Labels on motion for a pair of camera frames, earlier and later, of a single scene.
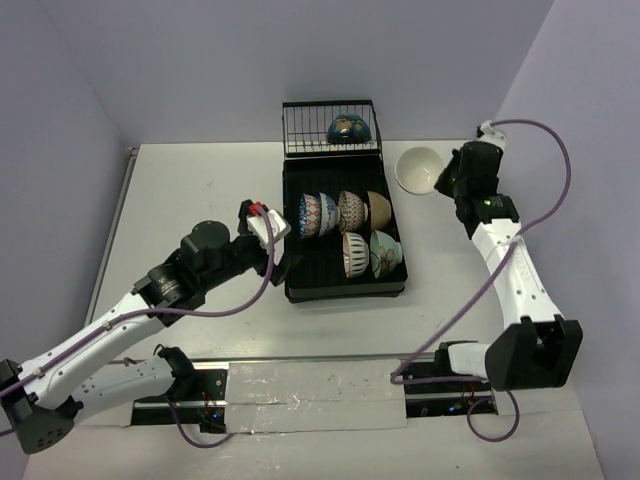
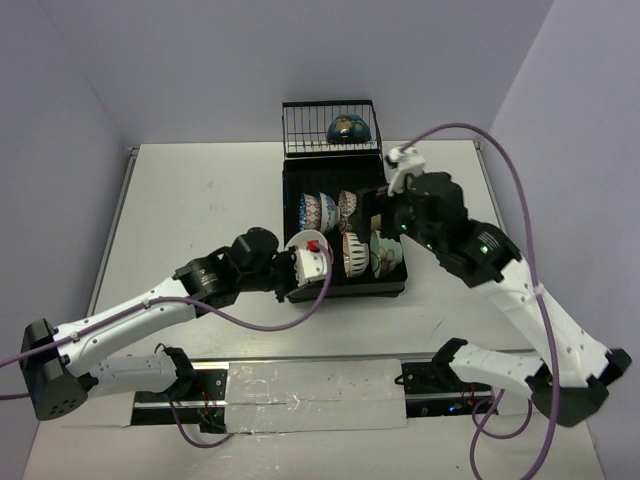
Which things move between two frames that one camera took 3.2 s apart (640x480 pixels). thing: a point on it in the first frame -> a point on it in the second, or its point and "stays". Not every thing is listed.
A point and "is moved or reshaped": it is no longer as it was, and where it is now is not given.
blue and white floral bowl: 330,214 stays
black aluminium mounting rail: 430,391 stays
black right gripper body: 450,181 -> 397,212
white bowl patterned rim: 355,254 stays
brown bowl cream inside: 348,129 stays
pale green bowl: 386,252 stays
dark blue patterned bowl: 309,216 stays
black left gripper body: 279,267 -> 286,275
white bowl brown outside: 417,170 is moved or reshaped
